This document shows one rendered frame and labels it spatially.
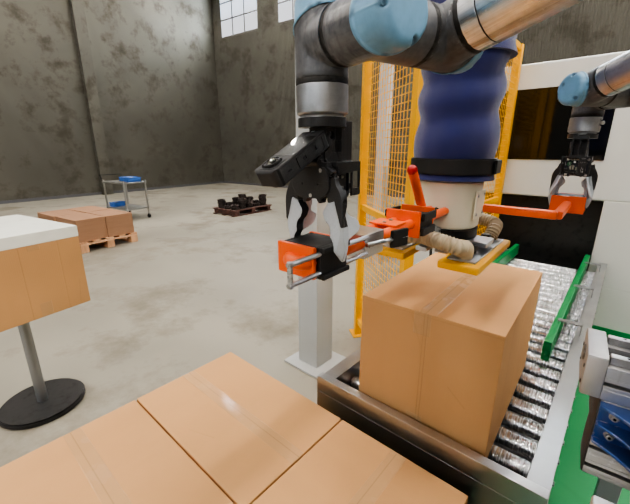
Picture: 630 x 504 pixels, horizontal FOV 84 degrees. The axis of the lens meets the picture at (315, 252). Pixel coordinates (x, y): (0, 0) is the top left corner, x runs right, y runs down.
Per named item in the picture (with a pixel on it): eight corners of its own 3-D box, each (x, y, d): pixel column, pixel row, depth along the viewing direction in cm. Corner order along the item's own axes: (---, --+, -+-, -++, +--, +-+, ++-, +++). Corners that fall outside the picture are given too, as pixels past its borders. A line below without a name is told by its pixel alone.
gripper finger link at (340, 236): (374, 251, 55) (356, 194, 55) (352, 260, 51) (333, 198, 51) (358, 255, 57) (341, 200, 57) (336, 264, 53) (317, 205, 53)
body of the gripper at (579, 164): (556, 177, 102) (565, 133, 99) (559, 175, 109) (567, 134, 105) (589, 178, 98) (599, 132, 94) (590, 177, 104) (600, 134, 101)
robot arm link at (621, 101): (623, 105, 83) (581, 110, 93) (661, 106, 85) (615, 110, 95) (632, 68, 81) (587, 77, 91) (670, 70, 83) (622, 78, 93)
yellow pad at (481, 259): (475, 240, 115) (478, 225, 113) (509, 246, 109) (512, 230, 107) (436, 267, 90) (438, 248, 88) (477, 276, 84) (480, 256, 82)
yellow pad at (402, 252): (420, 231, 126) (421, 218, 125) (448, 236, 120) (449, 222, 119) (371, 253, 101) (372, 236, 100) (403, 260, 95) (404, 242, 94)
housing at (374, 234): (355, 245, 72) (355, 223, 71) (384, 251, 68) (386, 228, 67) (334, 253, 67) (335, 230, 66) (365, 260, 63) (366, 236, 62)
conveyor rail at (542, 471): (592, 287, 259) (598, 262, 253) (602, 288, 255) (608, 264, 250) (513, 539, 92) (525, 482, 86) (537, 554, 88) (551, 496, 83)
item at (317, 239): (311, 257, 63) (311, 230, 62) (345, 266, 59) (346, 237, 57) (278, 270, 57) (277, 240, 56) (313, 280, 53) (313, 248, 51)
